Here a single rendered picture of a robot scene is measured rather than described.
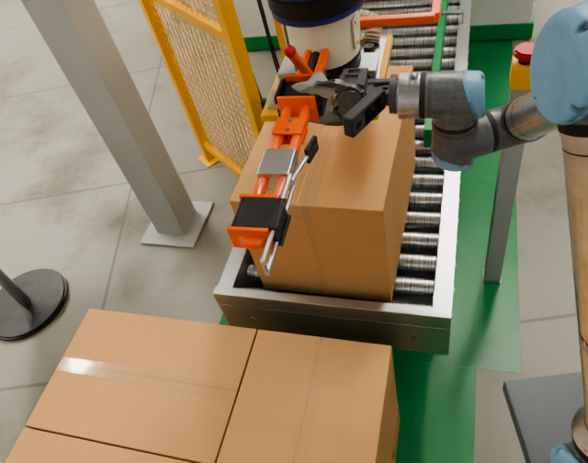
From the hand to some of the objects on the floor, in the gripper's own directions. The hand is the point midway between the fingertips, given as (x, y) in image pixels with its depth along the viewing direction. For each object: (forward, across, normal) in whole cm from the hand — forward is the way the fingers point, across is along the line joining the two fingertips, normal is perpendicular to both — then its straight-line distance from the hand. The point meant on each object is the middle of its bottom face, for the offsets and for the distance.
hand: (299, 104), depth 111 cm
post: (-49, -123, -47) cm, 140 cm away
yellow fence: (+72, -123, -92) cm, 170 cm away
